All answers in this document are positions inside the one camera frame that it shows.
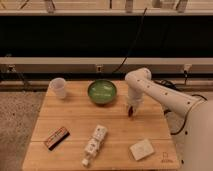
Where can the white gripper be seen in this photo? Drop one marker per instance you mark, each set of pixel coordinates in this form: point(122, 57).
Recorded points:
point(134, 99)

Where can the dark red pepper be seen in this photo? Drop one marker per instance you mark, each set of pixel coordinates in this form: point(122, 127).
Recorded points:
point(130, 111)

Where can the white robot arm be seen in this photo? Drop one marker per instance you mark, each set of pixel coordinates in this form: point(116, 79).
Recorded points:
point(198, 147)

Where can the green bowl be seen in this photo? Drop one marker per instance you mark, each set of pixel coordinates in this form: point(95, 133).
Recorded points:
point(102, 91)

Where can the white plastic bottle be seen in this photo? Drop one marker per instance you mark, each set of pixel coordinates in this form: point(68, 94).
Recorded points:
point(94, 144)

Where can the beige sponge block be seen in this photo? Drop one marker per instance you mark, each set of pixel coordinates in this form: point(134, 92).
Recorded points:
point(142, 149)

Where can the translucent plastic cup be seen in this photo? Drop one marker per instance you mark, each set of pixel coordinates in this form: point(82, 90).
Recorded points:
point(57, 85)

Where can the dark chocolate bar box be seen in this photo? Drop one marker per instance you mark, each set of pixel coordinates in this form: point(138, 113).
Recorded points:
point(54, 139)

